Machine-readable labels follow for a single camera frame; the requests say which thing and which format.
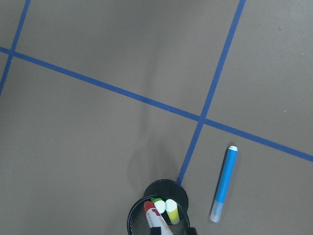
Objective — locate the green highlighter pen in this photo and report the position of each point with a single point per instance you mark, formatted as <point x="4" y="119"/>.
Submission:
<point x="159" y="204"/>

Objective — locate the blue marker pen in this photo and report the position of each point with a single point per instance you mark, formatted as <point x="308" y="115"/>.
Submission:
<point x="222" y="188"/>

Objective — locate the black mesh pen cup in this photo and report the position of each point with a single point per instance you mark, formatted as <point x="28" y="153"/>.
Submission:
<point x="166" y="189"/>

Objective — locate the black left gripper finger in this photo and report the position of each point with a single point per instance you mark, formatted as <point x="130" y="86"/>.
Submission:
<point x="190" y="231"/>

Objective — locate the yellow highlighter pen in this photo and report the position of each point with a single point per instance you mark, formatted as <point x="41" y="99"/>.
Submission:
<point x="171" y="208"/>

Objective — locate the red white marker pen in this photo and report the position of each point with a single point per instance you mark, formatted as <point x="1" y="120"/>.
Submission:
<point x="154" y="218"/>

